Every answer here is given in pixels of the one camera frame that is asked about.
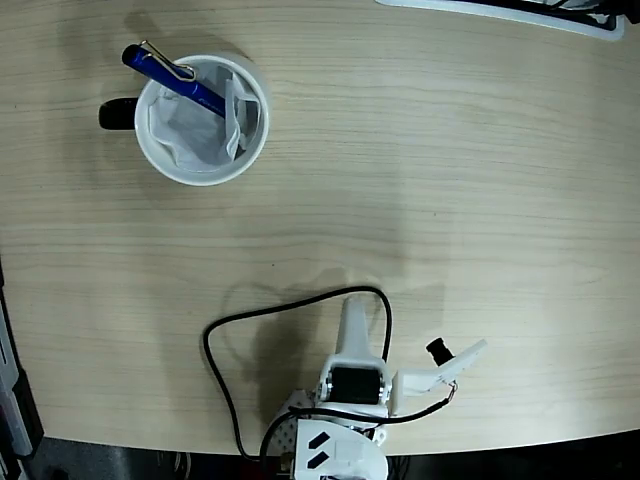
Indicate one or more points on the crumpled white tissue paper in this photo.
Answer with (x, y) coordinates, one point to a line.
(195, 145)

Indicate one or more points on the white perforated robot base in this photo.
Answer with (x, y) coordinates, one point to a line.
(300, 397)

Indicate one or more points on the blue pen with metal clip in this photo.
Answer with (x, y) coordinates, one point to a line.
(150, 67)

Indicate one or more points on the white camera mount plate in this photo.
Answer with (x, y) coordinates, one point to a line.
(415, 382)

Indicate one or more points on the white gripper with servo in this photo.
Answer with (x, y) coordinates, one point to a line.
(353, 384)

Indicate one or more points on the black camera lens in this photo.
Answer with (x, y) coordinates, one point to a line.
(439, 350)

